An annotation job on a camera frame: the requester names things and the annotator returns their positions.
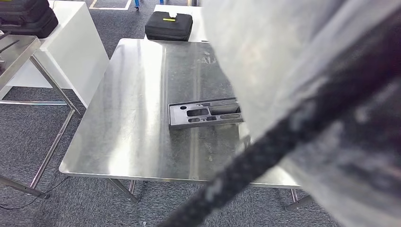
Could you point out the steel workbench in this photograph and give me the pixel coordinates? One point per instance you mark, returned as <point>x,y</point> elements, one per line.
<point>125,125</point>

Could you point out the black case with yellow label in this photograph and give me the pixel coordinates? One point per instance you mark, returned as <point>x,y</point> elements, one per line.
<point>169,29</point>

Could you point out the steel table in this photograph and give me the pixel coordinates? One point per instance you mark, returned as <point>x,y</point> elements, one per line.
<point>18,53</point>

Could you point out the black plastic plate part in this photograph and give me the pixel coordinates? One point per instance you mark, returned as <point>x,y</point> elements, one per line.
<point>174,117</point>

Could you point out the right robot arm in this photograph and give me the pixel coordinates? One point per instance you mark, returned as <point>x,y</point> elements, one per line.
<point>266,47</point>

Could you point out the black carrying case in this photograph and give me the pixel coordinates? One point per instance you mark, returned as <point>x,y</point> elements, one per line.
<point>40,26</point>
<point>18,7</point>

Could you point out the white floor tape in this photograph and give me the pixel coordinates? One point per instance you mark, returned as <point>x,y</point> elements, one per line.
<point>109,8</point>

